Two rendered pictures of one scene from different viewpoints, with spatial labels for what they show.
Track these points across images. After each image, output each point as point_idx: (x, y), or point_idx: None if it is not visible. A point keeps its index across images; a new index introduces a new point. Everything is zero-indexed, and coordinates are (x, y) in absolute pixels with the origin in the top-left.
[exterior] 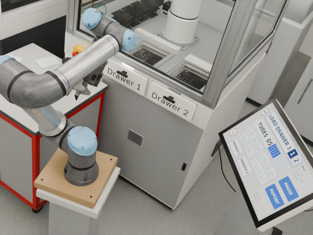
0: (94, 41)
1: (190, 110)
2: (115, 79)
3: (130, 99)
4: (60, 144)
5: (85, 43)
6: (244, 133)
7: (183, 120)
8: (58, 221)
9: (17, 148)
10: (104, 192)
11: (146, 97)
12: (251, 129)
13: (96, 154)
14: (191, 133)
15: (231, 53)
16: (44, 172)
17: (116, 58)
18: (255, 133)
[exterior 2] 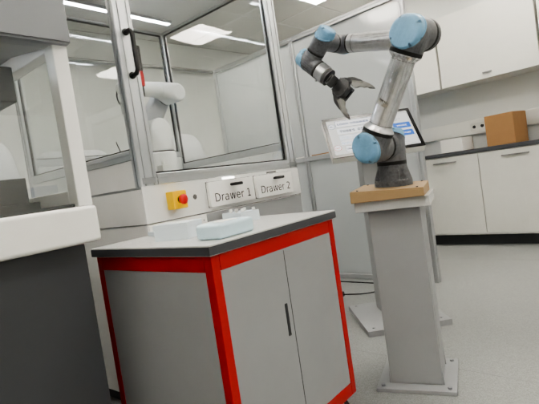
0: (322, 62)
1: (289, 179)
2: (225, 204)
3: None
4: (395, 142)
5: (174, 184)
6: (344, 141)
7: (286, 198)
8: (427, 250)
9: (318, 284)
10: None
11: (255, 202)
12: (342, 136)
13: (364, 187)
14: (295, 206)
15: (286, 106)
16: (405, 187)
17: (215, 175)
18: (348, 135)
